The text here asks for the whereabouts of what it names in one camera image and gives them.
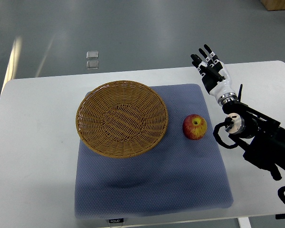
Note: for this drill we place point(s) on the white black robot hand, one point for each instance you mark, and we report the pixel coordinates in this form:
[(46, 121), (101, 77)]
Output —
[(214, 75)]

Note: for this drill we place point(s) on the red yellow apple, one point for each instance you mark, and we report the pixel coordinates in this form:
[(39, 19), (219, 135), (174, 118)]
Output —
[(194, 127)]

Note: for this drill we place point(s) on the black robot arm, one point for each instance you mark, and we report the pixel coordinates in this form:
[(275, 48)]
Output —
[(260, 136)]

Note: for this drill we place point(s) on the brown wicker basket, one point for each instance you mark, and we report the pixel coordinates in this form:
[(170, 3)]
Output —
[(122, 119)]

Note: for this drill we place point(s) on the wooden box corner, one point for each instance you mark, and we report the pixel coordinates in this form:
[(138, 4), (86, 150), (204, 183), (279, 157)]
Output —
[(273, 5)]

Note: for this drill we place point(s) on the blue grey cloth mat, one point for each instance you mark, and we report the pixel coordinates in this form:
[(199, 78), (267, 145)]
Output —
[(176, 175)]

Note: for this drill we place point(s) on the upper metal floor plate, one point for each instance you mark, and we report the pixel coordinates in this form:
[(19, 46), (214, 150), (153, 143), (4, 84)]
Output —
[(92, 54)]

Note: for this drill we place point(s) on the metal floor plate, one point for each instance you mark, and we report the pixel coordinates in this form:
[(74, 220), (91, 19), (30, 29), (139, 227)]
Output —
[(92, 64), (92, 54)]

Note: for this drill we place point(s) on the lower metal floor plate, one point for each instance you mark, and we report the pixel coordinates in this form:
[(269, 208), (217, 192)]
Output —
[(92, 64)]

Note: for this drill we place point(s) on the white table leg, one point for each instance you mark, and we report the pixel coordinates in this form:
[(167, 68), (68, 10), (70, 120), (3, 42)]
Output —
[(244, 222)]

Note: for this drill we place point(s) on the black table control label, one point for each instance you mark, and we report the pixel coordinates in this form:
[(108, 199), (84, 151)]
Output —
[(119, 220)]

